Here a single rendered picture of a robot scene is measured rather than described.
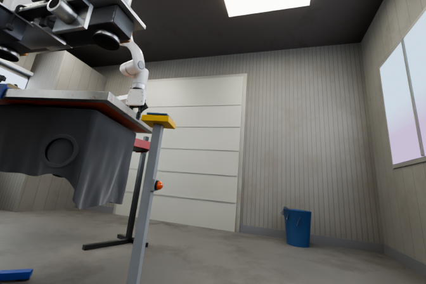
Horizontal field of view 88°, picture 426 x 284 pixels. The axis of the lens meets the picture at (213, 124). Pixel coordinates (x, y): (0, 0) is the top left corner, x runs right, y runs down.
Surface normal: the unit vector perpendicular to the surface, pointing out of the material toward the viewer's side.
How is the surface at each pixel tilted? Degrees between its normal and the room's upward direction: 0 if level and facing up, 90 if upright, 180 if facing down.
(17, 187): 90
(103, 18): 90
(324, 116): 90
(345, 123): 90
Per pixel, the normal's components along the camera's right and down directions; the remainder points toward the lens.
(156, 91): -0.28, -0.29
